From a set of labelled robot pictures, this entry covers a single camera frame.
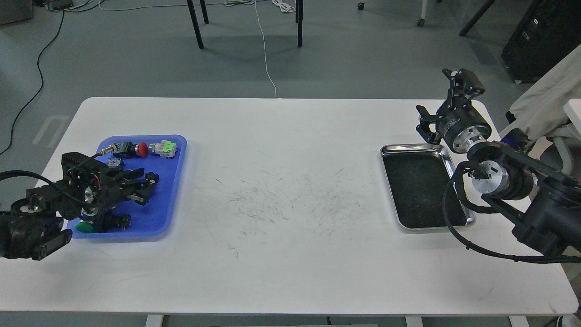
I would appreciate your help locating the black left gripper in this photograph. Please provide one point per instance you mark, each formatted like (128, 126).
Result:
(88, 189)

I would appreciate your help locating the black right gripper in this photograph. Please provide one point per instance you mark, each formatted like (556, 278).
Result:
(457, 122)

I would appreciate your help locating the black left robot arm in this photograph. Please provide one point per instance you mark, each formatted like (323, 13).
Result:
(33, 227)

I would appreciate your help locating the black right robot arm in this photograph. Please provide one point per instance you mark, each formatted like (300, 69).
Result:
(542, 203)

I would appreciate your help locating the blue plastic tray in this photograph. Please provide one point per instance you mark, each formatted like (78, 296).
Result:
(151, 221)

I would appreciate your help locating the silver metal tray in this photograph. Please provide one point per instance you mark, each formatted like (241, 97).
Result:
(417, 175)

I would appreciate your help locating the beige fabric cover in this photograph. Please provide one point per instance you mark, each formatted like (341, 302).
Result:
(541, 108)

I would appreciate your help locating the black equipment case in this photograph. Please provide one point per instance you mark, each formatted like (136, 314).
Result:
(547, 33)

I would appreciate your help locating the yellow push button switch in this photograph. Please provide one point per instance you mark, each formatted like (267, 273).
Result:
(115, 164)

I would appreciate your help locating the red push button switch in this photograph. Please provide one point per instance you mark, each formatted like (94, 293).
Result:
(126, 150)

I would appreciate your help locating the green and white switch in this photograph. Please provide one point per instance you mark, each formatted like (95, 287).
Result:
(164, 149)

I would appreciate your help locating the black switch block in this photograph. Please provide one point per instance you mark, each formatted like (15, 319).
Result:
(110, 220)

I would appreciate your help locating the green push button switch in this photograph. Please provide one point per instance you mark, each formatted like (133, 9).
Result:
(85, 227)

